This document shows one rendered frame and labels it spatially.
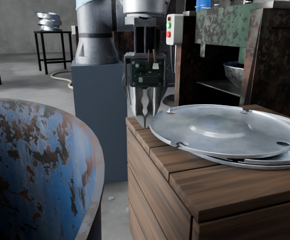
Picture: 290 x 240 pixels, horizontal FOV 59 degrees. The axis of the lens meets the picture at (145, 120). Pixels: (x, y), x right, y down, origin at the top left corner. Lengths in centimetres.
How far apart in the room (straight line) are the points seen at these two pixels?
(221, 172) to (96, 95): 58
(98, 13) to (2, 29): 670
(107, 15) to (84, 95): 27
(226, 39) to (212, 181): 78
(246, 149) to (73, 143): 30
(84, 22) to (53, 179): 66
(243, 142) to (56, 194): 32
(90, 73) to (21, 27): 667
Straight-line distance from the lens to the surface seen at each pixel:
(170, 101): 202
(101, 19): 90
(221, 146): 47
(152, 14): 46
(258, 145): 49
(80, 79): 88
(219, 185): 39
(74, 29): 464
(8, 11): 754
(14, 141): 36
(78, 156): 26
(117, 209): 90
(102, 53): 89
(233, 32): 107
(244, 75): 93
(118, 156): 98
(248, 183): 41
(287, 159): 48
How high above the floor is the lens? 56
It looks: 19 degrees down
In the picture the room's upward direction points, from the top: straight up
